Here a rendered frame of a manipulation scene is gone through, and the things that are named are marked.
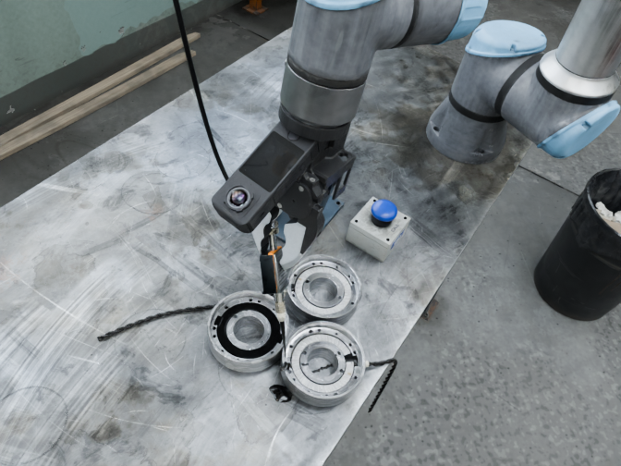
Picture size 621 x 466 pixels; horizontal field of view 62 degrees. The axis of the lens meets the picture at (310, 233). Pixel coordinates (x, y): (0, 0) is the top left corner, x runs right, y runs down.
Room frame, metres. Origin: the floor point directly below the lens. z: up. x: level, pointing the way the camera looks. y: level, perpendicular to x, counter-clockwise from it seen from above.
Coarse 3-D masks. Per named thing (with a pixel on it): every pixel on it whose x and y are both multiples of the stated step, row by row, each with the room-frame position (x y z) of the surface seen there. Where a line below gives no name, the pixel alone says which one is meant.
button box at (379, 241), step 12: (360, 216) 0.54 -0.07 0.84; (372, 216) 0.54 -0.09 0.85; (396, 216) 0.56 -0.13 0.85; (348, 228) 0.53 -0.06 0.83; (360, 228) 0.52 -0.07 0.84; (372, 228) 0.52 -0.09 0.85; (384, 228) 0.53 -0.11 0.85; (396, 228) 0.53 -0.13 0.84; (348, 240) 0.53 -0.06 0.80; (360, 240) 0.52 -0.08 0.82; (372, 240) 0.51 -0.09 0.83; (384, 240) 0.50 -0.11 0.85; (396, 240) 0.53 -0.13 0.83; (372, 252) 0.51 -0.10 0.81; (384, 252) 0.50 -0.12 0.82
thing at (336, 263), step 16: (320, 256) 0.46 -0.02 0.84; (352, 272) 0.44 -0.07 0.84; (288, 288) 0.39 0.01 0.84; (304, 288) 0.40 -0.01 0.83; (336, 288) 0.42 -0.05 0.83; (352, 288) 0.43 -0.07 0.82; (288, 304) 0.38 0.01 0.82; (320, 304) 0.38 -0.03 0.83; (336, 304) 0.39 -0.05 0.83; (352, 304) 0.40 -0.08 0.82; (304, 320) 0.36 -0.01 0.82; (320, 320) 0.36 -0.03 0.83; (336, 320) 0.36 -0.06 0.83
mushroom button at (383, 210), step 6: (372, 204) 0.55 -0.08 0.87; (378, 204) 0.55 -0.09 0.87; (384, 204) 0.55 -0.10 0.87; (390, 204) 0.55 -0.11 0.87; (372, 210) 0.54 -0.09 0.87; (378, 210) 0.54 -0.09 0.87; (384, 210) 0.54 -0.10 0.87; (390, 210) 0.54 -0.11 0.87; (396, 210) 0.55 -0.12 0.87; (378, 216) 0.53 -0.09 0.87; (384, 216) 0.53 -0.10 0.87; (390, 216) 0.53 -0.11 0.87
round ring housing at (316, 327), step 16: (304, 336) 0.33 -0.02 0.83; (336, 336) 0.34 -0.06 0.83; (352, 336) 0.34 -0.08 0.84; (288, 352) 0.31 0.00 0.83; (304, 352) 0.31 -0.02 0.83; (320, 352) 0.32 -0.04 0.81; (336, 352) 0.32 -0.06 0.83; (352, 352) 0.32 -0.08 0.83; (304, 368) 0.29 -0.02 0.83; (336, 368) 0.30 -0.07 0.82; (288, 384) 0.27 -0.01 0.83; (320, 384) 0.27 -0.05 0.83; (352, 384) 0.28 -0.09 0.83; (304, 400) 0.25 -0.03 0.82; (320, 400) 0.25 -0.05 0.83; (336, 400) 0.25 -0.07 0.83
